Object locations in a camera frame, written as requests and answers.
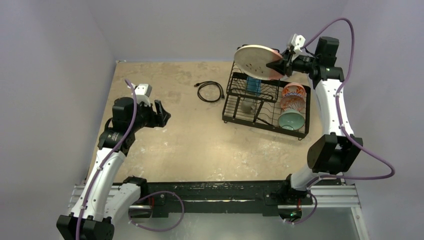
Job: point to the black wire dish rack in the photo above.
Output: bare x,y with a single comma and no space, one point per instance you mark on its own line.
268,108

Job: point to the small grey mug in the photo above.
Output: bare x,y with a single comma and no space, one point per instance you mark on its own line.
248,106

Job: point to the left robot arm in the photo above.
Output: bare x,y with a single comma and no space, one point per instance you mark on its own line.
95,213

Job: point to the red floral bowl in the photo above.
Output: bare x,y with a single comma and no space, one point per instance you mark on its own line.
294,89

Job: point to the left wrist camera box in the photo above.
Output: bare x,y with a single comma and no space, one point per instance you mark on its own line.
142,93

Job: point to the red geometric pattern bowl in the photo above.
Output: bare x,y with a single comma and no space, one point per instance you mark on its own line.
294,102

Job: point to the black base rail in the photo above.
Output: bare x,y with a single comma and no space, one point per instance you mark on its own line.
270,198

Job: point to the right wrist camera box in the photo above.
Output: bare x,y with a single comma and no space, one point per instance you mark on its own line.
295,44

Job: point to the mint green bowl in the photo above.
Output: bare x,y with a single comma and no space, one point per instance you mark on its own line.
291,119

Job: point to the pink and cream plate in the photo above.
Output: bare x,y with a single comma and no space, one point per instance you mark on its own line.
252,60

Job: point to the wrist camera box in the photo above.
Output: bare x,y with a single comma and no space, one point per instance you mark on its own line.
142,93
295,44

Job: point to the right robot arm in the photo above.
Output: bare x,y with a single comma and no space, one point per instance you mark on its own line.
334,152

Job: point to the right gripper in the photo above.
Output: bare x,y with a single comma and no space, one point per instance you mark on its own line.
286,66

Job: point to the blue polka dot mug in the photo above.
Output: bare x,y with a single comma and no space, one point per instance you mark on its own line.
253,86

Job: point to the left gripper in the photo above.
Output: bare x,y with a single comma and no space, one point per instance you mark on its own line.
158,119

